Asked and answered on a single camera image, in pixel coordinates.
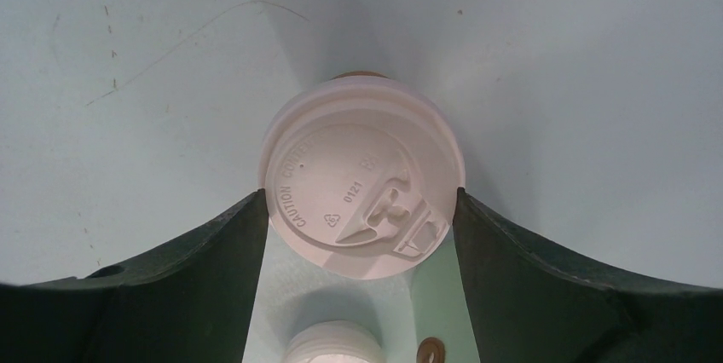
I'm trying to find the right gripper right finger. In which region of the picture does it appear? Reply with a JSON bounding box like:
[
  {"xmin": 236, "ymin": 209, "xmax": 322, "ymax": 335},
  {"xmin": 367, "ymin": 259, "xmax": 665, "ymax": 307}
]
[{"xmin": 453, "ymin": 189, "xmax": 722, "ymax": 362}]

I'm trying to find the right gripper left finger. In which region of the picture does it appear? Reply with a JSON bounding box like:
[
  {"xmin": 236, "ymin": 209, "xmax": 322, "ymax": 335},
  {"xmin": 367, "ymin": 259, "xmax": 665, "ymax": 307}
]
[{"xmin": 1, "ymin": 190, "xmax": 269, "ymax": 362}]

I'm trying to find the stack of white lids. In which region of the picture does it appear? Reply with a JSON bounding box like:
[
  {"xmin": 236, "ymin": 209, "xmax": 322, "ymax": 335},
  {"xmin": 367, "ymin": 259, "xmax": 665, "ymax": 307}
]
[{"xmin": 282, "ymin": 320, "xmax": 387, "ymax": 363}]

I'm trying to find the white coffee cup lid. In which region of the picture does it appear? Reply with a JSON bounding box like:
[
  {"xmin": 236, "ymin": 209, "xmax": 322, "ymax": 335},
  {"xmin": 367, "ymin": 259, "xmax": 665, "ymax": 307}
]
[{"xmin": 258, "ymin": 77, "xmax": 466, "ymax": 279}]

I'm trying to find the green cylindrical container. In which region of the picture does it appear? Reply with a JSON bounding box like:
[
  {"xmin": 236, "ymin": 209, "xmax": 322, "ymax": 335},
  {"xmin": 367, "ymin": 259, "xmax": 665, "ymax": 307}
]
[{"xmin": 411, "ymin": 238, "xmax": 480, "ymax": 363}]

